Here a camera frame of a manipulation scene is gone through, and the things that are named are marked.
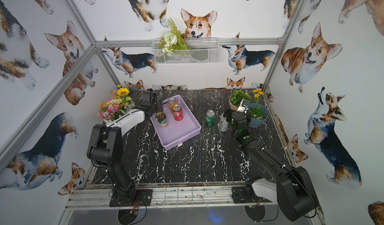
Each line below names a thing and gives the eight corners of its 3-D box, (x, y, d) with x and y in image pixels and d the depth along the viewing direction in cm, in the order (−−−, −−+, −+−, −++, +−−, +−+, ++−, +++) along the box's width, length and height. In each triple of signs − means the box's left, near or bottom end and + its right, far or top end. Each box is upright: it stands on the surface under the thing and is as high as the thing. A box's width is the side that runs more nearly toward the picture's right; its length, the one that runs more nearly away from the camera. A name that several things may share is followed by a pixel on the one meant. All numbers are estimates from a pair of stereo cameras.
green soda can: (205, 127, 102) (205, 118, 94) (205, 119, 107) (205, 109, 98) (214, 127, 102) (216, 118, 94) (214, 119, 107) (215, 109, 98)
